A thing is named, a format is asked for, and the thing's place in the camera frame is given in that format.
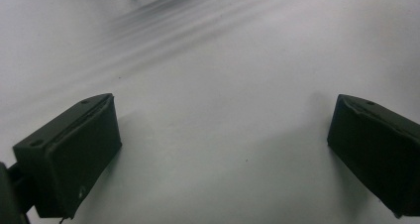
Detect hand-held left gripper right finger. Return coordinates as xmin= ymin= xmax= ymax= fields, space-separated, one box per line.
xmin=327 ymin=93 xmax=420 ymax=218

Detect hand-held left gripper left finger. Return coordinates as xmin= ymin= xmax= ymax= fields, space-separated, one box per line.
xmin=13 ymin=93 xmax=123 ymax=220

